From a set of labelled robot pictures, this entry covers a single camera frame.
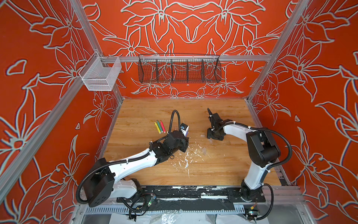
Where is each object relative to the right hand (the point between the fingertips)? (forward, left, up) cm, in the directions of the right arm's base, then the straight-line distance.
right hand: (209, 135), depth 96 cm
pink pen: (+8, +34, +1) cm, 34 cm away
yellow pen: (+7, +37, +2) cm, 38 cm away
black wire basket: (+38, +21, +30) cm, 53 cm away
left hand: (-9, +17, +15) cm, 24 cm away
